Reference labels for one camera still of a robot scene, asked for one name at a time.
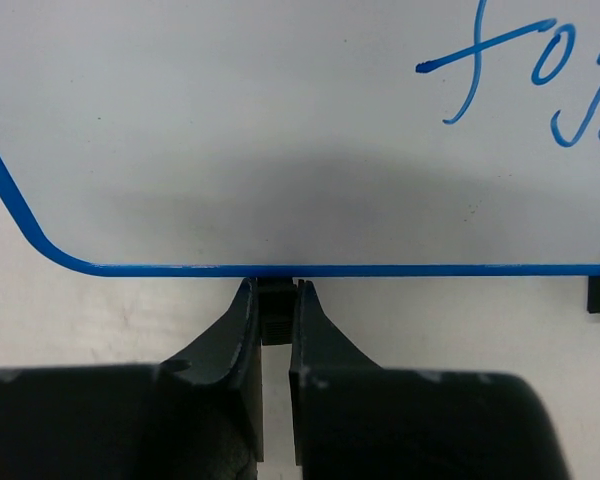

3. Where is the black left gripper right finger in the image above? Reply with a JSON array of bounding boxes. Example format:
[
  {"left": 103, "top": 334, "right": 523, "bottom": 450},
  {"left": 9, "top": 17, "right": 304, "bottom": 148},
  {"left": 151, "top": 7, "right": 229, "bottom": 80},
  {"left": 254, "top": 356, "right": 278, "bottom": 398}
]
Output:
[{"left": 289, "top": 280, "right": 382, "bottom": 465}]

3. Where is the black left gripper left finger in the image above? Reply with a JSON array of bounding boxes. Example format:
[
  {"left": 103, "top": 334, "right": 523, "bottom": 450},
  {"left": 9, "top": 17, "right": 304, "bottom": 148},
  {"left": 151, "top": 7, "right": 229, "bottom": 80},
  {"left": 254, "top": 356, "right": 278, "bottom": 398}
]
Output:
[{"left": 157, "top": 279, "right": 264, "bottom": 463}]

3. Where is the blue framed whiteboard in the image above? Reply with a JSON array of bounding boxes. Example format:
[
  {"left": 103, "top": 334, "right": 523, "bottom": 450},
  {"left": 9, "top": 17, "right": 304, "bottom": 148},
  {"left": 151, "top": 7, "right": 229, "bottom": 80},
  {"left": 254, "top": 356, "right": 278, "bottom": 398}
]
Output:
[{"left": 0, "top": 1, "right": 600, "bottom": 277}]

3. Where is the black wire whiteboard stand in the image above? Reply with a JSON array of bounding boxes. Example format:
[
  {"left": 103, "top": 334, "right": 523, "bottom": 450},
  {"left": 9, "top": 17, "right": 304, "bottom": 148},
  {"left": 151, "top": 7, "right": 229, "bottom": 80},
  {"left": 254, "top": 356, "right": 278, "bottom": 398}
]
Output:
[{"left": 257, "top": 276, "right": 600, "bottom": 347}]

